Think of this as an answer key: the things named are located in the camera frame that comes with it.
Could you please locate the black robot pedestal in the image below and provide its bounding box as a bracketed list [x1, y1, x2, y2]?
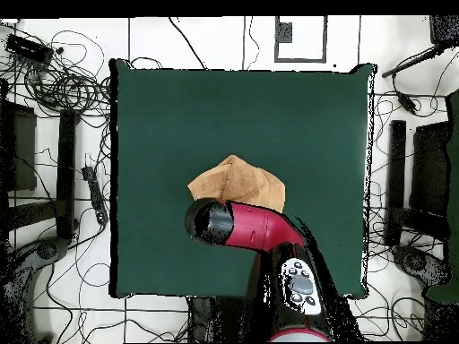
[187, 296, 273, 343]

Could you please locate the dark green hanging cloth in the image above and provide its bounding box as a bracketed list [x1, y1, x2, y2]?
[425, 89, 459, 305]

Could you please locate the black speckled box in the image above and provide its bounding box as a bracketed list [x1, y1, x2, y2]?
[429, 14, 459, 47]

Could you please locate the black power adapter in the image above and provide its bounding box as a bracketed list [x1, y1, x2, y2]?
[396, 91, 418, 116]

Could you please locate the black stand bar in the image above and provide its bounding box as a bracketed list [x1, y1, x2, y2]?
[387, 119, 407, 246]
[56, 108, 81, 240]

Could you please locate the black network box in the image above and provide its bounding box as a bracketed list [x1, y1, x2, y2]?
[4, 32, 55, 66]

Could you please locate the black floor cable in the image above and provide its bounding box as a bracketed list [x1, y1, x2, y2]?
[168, 16, 208, 70]

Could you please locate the black boom pole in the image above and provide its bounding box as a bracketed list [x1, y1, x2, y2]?
[380, 44, 447, 79]

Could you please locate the grey floor tape frame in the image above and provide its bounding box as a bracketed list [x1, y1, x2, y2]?
[274, 14, 328, 65]

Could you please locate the dark green table cloth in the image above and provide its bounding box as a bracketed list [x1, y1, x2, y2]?
[108, 57, 377, 300]

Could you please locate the dark grey square plate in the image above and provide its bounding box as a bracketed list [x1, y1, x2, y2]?
[274, 21, 294, 44]

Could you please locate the black power strip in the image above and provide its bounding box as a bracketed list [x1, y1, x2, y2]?
[81, 165, 109, 226]

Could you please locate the yellow terry towel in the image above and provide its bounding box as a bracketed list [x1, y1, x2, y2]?
[186, 154, 287, 214]

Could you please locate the black flat box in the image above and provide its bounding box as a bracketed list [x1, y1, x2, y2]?
[0, 100, 38, 192]
[409, 120, 452, 216]

